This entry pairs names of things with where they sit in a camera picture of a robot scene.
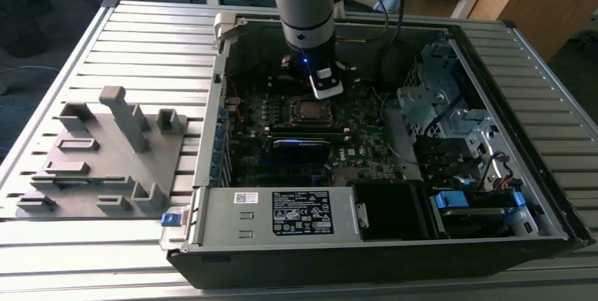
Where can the grey case release latch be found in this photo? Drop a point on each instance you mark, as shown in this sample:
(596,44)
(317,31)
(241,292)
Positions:
(224,22)

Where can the CPU with silver top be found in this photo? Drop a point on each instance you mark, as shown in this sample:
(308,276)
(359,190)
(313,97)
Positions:
(312,109)

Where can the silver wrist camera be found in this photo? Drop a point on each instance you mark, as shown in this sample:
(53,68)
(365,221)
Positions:
(327,87)

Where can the green RAM stick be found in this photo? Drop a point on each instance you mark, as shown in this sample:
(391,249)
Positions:
(76,182)

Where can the black expansion card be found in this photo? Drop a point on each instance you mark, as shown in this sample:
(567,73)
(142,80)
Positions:
(299,152)

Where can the black PC case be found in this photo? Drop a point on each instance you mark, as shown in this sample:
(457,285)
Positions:
(327,269)

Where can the black RAM slot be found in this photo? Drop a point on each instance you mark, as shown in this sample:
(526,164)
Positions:
(303,135)
(303,128)

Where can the green motherboard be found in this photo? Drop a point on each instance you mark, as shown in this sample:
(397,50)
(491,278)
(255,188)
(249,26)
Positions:
(368,140)

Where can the blue plastic clip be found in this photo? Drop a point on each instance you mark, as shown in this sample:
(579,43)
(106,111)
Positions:
(517,199)

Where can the blue disk carrier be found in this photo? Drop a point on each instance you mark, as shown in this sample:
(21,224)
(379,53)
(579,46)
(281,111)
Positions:
(449,199)

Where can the silver metal drive cage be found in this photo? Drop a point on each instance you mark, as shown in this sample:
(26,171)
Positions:
(420,98)

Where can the grey parts rack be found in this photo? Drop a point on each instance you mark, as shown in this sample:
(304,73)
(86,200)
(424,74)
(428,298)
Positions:
(116,161)

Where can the blue case latch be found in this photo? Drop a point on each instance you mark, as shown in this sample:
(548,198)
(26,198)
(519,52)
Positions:
(169,219)

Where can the dark chipset heatsink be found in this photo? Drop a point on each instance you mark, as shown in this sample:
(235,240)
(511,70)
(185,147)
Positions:
(345,175)

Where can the black disk drive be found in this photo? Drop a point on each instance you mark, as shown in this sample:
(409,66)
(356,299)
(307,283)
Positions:
(471,222)

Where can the wooden cabinet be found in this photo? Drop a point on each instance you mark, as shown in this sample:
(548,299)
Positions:
(551,0)

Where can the grey power supply unit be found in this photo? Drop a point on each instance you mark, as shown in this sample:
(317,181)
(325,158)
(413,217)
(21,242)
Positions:
(218,217)

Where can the black power connector bundle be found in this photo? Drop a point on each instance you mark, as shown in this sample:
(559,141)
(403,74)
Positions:
(439,154)

